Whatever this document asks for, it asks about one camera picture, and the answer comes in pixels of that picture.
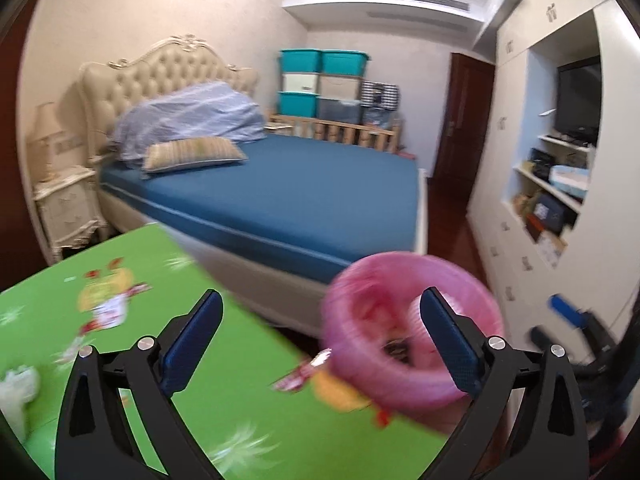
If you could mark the crumpled white tissue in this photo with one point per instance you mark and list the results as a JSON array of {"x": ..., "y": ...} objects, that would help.
[{"x": 17, "y": 390}]

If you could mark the black cardboard box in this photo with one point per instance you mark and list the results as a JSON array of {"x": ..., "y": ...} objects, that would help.
[{"x": 542, "y": 162}]

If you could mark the dark blue box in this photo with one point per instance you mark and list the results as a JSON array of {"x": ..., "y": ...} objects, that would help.
[{"x": 547, "y": 212}]

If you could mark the black television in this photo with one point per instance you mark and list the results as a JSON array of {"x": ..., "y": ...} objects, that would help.
[{"x": 577, "y": 100}]

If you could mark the black white checkered bags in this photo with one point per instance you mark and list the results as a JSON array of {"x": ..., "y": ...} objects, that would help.
[{"x": 380, "y": 97}]

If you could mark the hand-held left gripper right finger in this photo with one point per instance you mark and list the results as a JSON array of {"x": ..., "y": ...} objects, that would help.
[{"x": 450, "y": 340}]

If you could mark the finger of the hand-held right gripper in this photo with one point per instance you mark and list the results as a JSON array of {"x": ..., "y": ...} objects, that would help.
[
  {"x": 542, "y": 337},
  {"x": 567, "y": 310}
]

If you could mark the pink trash bin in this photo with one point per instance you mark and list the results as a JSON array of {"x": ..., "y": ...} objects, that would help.
[{"x": 360, "y": 300}]

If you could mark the light blue tissue box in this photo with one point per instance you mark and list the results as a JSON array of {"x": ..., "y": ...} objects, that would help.
[{"x": 570, "y": 180}]

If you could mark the striped beige pillow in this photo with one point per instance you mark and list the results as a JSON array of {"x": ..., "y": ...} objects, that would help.
[{"x": 195, "y": 155}]

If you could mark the stack of plastic storage boxes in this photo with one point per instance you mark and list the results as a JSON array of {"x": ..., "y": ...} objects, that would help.
[{"x": 320, "y": 85}]

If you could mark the bed with blue sheet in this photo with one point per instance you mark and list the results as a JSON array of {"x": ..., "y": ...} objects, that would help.
[{"x": 300, "y": 195}]

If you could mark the brown wooden door frame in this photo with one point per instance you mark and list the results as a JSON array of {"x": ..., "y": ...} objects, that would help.
[{"x": 15, "y": 210}]

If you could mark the blue striped quilt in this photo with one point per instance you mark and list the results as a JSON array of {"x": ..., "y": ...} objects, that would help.
[{"x": 200, "y": 115}]

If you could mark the green printed tablecloth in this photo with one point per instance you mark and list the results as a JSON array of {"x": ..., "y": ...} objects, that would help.
[{"x": 280, "y": 435}]

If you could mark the wooden crib rail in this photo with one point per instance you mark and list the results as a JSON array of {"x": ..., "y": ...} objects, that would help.
[{"x": 345, "y": 132}]

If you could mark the dark wooden door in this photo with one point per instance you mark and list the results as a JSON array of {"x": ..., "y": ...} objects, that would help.
[{"x": 462, "y": 120}]

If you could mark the cream carved nightstand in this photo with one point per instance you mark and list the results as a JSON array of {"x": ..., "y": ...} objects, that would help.
[{"x": 67, "y": 210}]

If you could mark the white built-in wall cabinet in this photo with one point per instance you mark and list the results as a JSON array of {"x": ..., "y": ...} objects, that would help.
[{"x": 510, "y": 160}]

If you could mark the cream table lamp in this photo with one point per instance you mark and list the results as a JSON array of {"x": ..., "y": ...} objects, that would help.
[{"x": 45, "y": 130}]

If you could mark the beige tufted headboard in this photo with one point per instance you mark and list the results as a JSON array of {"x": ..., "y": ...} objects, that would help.
[{"x": 150, "y": 75}]

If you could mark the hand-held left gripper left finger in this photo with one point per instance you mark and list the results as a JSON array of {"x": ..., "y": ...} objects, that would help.
[{"x": 192, "y": 345}]

